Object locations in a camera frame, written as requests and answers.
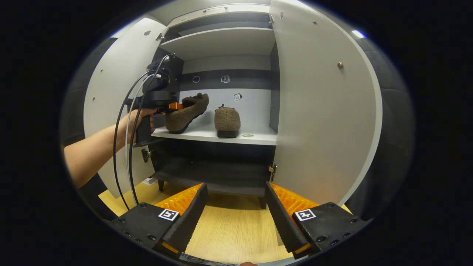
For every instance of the black backdrop cloth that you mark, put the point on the black backdrop cloth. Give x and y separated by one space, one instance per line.
391 129

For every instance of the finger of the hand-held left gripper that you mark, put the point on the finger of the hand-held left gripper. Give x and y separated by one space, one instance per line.
175 106

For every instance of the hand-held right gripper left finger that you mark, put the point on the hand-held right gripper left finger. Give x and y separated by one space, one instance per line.
188 225

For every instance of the light grey cabinet door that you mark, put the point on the light grey cabinet door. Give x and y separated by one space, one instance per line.
118 66
321 111

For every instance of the ceiling light panel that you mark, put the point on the ceiling light panel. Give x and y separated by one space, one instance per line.
358 34

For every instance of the white book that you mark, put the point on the white book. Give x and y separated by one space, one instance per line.
149 181

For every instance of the brown fuzzy shoe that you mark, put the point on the brown fuzzy shoe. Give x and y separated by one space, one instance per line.
184 116
227 120

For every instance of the light grey cabinet drawer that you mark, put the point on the light grey cabinet drawer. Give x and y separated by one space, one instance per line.
251 8

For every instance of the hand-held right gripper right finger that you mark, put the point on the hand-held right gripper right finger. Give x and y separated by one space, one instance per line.
284 225

